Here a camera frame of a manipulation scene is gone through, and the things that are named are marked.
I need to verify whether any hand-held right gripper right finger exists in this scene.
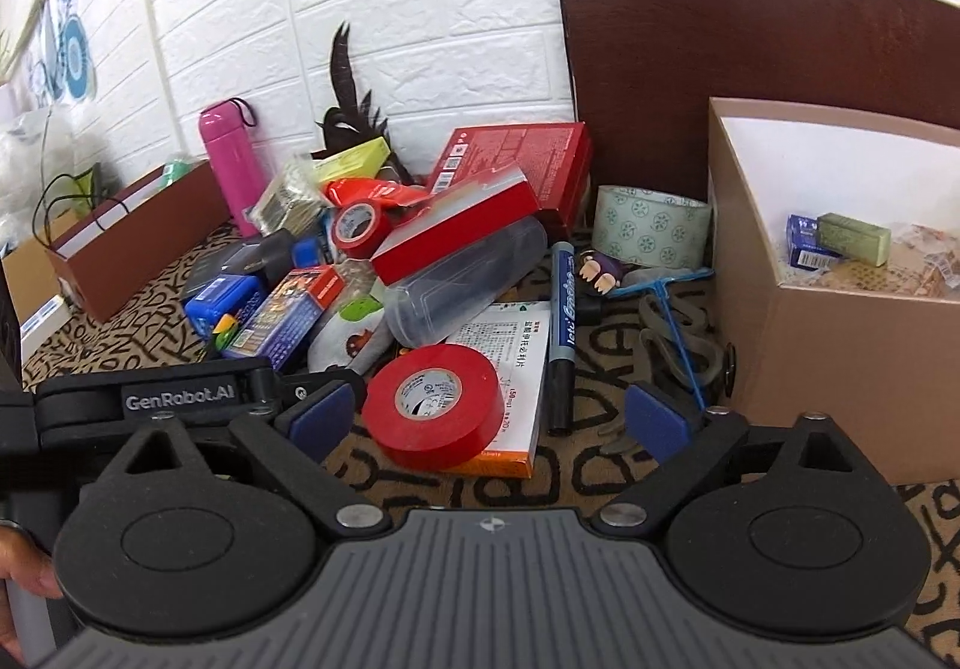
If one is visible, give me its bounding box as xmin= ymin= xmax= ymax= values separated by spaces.
xmin=592 ymin=380 xmax=875 ymax=535

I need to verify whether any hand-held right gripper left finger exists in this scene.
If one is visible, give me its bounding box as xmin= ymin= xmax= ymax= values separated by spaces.
xmin=112 ymin=380 xmax=395 ymax=535

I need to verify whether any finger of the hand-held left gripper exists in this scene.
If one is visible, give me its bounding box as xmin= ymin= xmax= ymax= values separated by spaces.
xmin=279 ymin=369 xmax=370 ymax=415

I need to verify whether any large red tape roll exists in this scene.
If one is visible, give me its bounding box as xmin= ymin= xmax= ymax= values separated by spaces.
xmin=366 ymin=343 xmax=507 ymax=471

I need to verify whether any brown cardboard container box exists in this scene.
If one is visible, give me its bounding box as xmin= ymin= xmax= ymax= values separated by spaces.
xmin=707 ymin=97 xmax=960 ymax=486

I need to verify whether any blue and white box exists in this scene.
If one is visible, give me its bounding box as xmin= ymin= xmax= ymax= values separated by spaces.
xmin=785 ymin=214 xmax=845 ymax=272

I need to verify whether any green box with barcode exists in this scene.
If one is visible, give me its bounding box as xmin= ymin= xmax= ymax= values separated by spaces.
xmin=816 ymin=211 xmax=893 ymax=266

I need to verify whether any person's left hand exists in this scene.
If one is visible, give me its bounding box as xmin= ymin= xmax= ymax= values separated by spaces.
xmin=0 ymin=523 xmax=65 ymax=644

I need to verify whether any white and green packet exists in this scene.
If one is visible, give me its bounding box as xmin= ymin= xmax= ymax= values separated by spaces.
xmin=307 ymin=294 xmax=395 ymax=374

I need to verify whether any blue playing card box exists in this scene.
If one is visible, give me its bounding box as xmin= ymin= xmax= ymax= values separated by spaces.
xmin=229 ymin=264 xmax=347 ymax=370

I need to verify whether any letter-printed table cloth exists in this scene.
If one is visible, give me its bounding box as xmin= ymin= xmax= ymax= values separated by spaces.
xmin=22 ymin=219 xmax=960 ymax=662

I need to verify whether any blue plastic box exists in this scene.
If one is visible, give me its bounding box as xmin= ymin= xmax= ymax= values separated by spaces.
xmin=184 ymin=275 xmax=267 ymax=340

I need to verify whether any black tape roll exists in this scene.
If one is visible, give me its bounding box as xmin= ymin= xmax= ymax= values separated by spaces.
xmin=259 ymin=230 xmax=299 ymax=287

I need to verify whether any blue whiteboard marker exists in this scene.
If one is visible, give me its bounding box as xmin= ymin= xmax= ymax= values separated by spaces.
xmin=546 ymin=241 xmax=578 ymax=436

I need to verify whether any long brown cardboard box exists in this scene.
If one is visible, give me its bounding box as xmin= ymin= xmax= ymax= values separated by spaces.
xmin=43 ymin=159 xmax=233 ymax=325

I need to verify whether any black box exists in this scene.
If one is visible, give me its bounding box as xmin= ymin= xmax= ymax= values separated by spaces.
xmin=180 ymin=241 xmax=263 ymax=299

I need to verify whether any small red tape roll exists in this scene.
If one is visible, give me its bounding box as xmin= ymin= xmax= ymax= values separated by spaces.
xmin=330 ymin=198 xmax=395 ymax=261

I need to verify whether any orange and white box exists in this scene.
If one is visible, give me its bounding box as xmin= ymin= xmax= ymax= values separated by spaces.
xmin=431 ymin=300 xmax=552 ymax=479

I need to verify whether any purple toy figure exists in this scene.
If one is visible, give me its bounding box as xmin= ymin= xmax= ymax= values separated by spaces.
xmin=576 ymin=247 xmax=625 ymax=296

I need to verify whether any transparent plastic bottle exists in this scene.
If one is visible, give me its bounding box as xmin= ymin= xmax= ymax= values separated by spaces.
xmin=384 ymin=215 xmax=550 ymax=349

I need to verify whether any open cardboard box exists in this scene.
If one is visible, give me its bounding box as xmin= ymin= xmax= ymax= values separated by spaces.
xmin=0 ymin=230 xmax=80 ymax=347

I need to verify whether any cotton swab packet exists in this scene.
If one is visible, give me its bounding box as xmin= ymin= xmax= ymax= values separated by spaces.
xmin=251 ymin=155 xmax=327 ymax=236

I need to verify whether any green patterned tape roll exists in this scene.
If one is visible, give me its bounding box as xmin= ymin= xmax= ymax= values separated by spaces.
xmin=592 ymin=185 xmax=713 ymax=269

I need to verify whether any red foil packet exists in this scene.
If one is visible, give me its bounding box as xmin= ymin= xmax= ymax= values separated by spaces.
xmin=324 ymin=176 xmax=436 ymax=209

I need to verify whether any red and grey box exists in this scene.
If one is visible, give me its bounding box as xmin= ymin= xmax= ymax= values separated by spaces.
xmin=371 ymin=165 xmax=541 ymax=286

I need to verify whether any green paper bag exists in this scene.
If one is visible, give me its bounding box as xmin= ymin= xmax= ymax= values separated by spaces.
xmin=71 ymin=166 xmax=102 ymax=220

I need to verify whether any yellow-green box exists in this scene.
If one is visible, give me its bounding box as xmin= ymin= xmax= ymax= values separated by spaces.
xmin=311 ymin=139 xmax=392 ymax=182

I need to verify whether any pink thermos bottle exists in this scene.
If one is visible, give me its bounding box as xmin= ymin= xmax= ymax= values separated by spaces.
xmin=199 ymin=99 xmax=269 ymax=236

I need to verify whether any white plastic bag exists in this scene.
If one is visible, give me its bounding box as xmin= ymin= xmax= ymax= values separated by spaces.
xmin=0 ymin=106 xmax=76 ymax=250

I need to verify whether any black feathered mask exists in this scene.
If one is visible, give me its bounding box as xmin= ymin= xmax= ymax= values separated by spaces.
xmin=313 ymin=22 xmax=413 ymax=186

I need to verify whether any large flat red box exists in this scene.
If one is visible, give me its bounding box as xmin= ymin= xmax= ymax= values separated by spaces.
xmin=427 ymin=121 xmax=593 ymax=242

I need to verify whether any dark brown wooden board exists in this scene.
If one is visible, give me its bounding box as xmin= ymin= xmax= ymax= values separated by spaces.
xmin=559 ymin=0 xmax=960 ymax=250

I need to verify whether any blue cable tie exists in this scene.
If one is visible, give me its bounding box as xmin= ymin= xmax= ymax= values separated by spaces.
xmin=615 ymin=268 xmax=717 ymax=411

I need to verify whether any blue wall decoration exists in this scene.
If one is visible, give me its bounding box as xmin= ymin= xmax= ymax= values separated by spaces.
xmin=22 ymin=0 xmax=98 ymax=107

